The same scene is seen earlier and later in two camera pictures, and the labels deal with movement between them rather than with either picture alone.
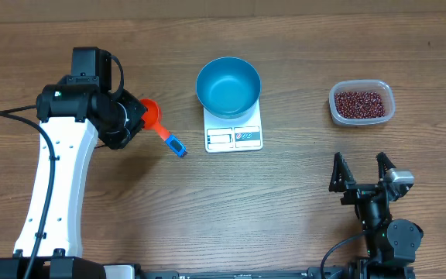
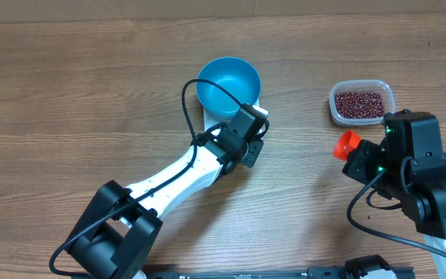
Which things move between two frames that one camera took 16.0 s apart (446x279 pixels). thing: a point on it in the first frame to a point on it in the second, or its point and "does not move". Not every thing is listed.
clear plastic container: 360,102 does not move
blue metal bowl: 228,87 does not move
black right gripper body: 370,211 to 365,165
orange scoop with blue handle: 152,117 to 348,141
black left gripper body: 130,111 to 252,153
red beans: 359,105 does not move
